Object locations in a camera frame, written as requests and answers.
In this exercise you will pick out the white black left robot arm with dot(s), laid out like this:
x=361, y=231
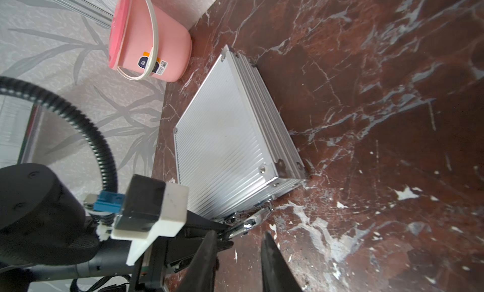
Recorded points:
x=47, y=234

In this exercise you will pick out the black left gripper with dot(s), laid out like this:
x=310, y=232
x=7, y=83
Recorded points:
x=171, y=255

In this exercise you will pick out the silver aluminium poker case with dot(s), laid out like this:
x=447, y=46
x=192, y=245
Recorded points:
x=232, y=148

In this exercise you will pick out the clear plastic wall tray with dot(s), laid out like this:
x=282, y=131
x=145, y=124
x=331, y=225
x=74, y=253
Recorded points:
x=19, y=132

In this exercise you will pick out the pink bucket with lid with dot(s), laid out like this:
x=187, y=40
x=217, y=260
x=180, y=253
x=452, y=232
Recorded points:
x=146, y=42

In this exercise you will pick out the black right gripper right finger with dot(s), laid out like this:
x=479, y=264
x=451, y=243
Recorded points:
x=276, y=275

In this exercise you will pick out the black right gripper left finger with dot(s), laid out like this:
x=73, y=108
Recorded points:
x=202, y=270

